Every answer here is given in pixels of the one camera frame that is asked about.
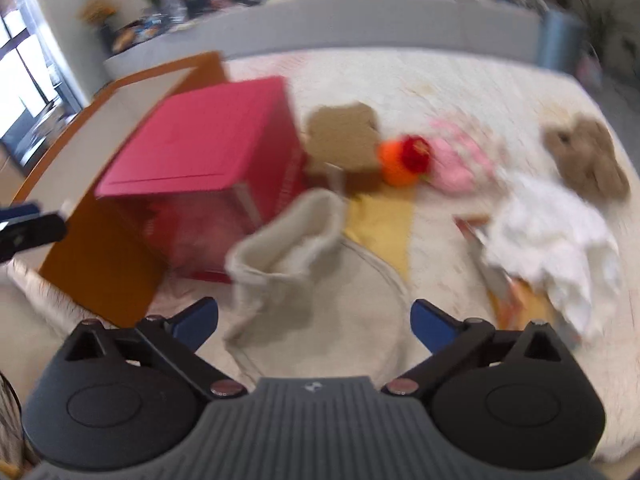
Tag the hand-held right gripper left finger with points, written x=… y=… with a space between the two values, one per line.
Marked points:
x=197 y=321

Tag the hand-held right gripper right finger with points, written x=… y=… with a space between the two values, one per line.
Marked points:
x=432 y=327

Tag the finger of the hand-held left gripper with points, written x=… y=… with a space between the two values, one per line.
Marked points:
x=20 y=210
x=30 y=237

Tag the orange cardboard box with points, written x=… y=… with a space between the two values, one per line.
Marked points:
x=100 y=265

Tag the beige canvas cloth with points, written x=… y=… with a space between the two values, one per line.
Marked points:
x=350 y=310

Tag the white cloth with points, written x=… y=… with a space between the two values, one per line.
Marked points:
x=545 y=240

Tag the orange crochet cupcake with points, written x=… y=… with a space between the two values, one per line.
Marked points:
x=397 y=167

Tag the pink white crochet hat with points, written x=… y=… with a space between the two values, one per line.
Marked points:
x=457 y=165

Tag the brown toast plush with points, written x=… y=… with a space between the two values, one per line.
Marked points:
x=340 y=135

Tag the brown plush toy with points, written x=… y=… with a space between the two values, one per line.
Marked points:
x=585 y=160

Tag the colourful paper booklet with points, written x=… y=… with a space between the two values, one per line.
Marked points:
x=520 y=305

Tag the yellow cloth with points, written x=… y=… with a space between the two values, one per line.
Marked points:
x=385 y=225

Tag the glass balcony door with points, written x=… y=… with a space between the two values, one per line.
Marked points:
x=30 y=75

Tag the red box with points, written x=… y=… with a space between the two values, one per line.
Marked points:
x=200 y=135

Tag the dried flowers in dark vase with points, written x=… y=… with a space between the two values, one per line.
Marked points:
x=96 y=11

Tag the white lace tablecloth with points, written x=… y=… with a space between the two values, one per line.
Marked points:
x=450 y=85

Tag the pink woven basket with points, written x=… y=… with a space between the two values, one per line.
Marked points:
x=589 y=72

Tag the marble tv stand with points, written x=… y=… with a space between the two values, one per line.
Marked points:
x=350 y=25

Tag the grey blue trash can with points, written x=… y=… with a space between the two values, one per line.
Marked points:
x=560 y=40

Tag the tall leafy potted plant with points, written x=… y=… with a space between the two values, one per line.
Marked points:
x=600 y=5

